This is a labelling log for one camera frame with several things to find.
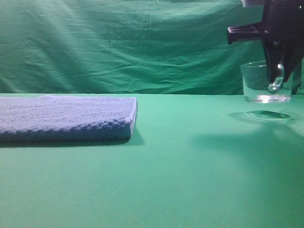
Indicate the folded blue towel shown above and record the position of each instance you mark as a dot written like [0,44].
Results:
[52,118]

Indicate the transparent glass cup with handle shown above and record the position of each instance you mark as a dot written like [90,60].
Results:
[258,86]

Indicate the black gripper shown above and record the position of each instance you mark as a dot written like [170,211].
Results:
[281,27]

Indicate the green backdrop cloth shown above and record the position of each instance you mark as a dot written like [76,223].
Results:
[124,46]

